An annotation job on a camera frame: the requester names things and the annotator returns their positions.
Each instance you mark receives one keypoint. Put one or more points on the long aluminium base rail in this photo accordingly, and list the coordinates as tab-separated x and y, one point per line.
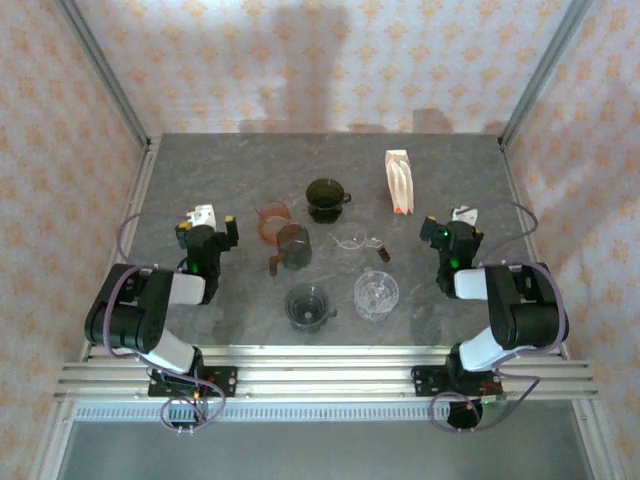
325	375

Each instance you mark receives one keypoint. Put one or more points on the orange glass server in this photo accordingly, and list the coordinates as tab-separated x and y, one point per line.
270	222

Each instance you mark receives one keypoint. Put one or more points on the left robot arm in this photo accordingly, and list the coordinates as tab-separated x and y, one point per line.
150	310

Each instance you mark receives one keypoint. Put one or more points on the clear plastic coffee dripper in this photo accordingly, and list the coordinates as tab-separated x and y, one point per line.
376	295

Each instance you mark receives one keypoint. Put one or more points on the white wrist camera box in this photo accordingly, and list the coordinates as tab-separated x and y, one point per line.
465	215
202	215

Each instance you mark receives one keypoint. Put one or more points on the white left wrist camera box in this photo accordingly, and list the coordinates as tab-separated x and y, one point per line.
202	215

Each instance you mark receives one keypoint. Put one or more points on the dark green coffee dripper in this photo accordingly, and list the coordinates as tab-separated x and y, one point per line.
325	192

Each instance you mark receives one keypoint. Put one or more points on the smoky grey coffee dripper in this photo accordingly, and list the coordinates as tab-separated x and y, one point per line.
306	307

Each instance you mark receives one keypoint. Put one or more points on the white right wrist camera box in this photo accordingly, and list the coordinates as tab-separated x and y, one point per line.
465	215

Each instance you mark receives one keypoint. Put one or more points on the aluminium side rail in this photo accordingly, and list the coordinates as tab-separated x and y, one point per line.
135	210
525	210

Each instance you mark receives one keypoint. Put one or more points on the aluminium frame post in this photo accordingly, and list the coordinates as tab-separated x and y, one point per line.
105	70
545	70

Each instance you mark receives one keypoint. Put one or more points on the orange patterned backdrop cloth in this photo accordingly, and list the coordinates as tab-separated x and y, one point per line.
320	60

